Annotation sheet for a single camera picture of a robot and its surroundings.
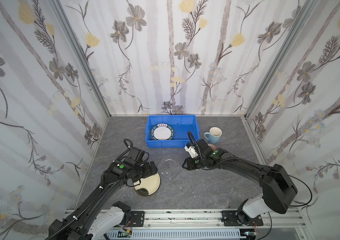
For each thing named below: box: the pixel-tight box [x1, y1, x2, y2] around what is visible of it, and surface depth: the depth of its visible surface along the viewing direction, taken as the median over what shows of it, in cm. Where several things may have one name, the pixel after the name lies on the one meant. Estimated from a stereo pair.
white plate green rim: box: [150, 123, 175, 141], surface depth 110 cm
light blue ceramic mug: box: [204, 126, 223, 145], surface depth 101 cm
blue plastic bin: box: [145, 114, 201, 148], surface depth 111 cm
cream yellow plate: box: [134, 172, 161, 197], surface depth 83 cm
